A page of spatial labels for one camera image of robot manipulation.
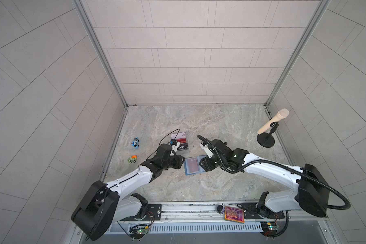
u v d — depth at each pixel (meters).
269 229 0.68
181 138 0.93
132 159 0.86
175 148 0.76
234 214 0.69
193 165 0.85
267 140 0.96
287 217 0.69
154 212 0.71
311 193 0.41
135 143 0.93
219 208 0.70
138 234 0.65
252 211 0.71
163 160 0.64
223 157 0.59
